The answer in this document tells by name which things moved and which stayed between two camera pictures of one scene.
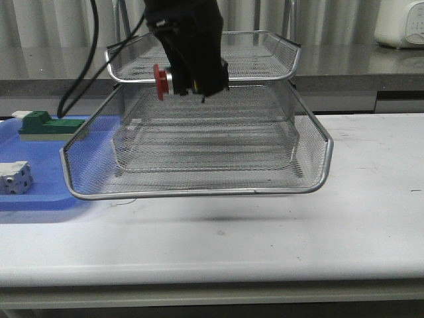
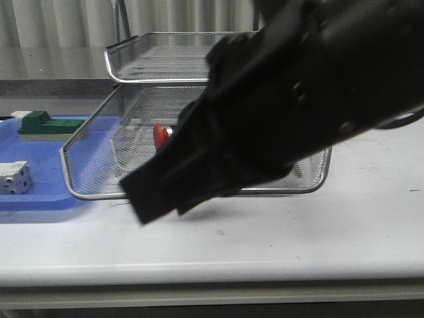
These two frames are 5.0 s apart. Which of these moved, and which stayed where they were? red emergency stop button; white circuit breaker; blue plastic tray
Moved: red emergency stop button
Stayed: white circuit breaker; blue plastic tray
